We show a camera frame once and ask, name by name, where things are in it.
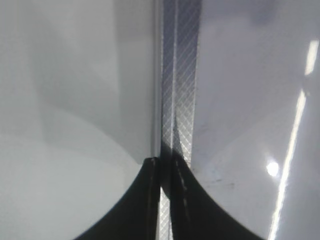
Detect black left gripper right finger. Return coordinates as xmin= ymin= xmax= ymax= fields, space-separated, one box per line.
xmin=170 ymin=154 xmax=261 ymax=240

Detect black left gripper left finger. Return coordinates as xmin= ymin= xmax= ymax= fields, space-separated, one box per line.
xmin=77 ymin=157 xmax=160 ymax=240

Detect aluminium framed whiteboard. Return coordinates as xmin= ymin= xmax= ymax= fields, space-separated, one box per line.
xmin=159 ymin=0 xmax=320 ymax=240

